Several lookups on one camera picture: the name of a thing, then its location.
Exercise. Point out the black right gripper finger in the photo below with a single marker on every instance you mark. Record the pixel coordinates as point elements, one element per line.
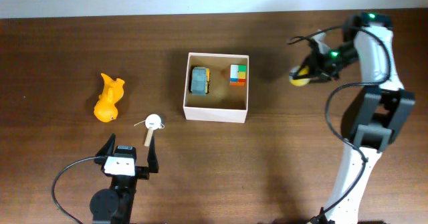
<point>321,79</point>
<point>311,63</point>

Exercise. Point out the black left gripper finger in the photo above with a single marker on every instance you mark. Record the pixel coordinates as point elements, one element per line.
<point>107,149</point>
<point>151,158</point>

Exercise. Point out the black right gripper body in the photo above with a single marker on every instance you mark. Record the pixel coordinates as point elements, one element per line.
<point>340,55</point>

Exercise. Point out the yellow grey ball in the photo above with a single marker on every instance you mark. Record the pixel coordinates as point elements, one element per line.
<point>299,81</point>

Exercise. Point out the white wooden paddle toy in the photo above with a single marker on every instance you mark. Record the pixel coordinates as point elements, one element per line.
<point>152,122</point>

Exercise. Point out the orange rubber fish toy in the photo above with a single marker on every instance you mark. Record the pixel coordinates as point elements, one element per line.
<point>105,109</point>

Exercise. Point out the colourful puzzle cube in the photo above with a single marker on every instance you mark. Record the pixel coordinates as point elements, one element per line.
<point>238,75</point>

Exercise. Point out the yellow grey toy truck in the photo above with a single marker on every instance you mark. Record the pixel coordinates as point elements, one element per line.
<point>200,79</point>

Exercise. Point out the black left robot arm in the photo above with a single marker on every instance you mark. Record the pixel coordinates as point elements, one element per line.
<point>114,204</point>

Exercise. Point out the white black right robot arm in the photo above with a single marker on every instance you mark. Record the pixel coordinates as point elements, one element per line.
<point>374,118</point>

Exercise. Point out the pink cardboard box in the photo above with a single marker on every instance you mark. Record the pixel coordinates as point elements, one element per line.
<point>224,102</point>

